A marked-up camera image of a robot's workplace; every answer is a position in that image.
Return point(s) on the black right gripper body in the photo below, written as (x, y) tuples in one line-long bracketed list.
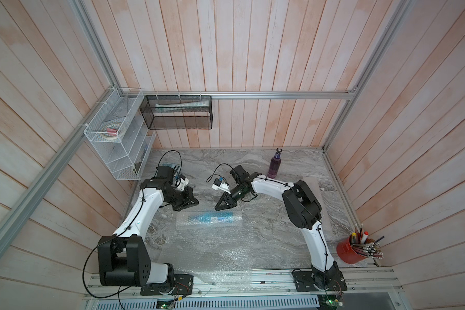
[(238, 193)]

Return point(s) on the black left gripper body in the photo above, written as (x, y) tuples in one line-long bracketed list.
[(177, 197)]

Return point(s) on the blue bottle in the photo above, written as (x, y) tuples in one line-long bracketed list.
[(213, 218)]

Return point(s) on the dark purple bottle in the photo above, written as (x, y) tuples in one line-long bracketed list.
[(275, 164)]

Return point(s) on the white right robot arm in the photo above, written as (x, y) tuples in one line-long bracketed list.
[(303, 208)]

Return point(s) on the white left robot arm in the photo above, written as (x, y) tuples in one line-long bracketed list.
[(123, 257)]

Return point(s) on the light blue desk calculator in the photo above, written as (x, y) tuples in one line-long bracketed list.
[(175, 167)]

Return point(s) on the red pen cup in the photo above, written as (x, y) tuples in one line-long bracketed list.
[(347, 254)]

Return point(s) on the pens in cup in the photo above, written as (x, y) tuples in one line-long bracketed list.
[(362, 244)]

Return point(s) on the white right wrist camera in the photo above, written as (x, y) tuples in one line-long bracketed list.
[(220, 184)]

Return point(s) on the black mesh wall basket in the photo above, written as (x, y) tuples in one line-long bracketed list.
[(177, 112)]

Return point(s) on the white mesh wall shelf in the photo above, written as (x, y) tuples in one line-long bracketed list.
[(124, 158)]

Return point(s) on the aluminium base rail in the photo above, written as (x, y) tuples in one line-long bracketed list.
[(367, 288)]

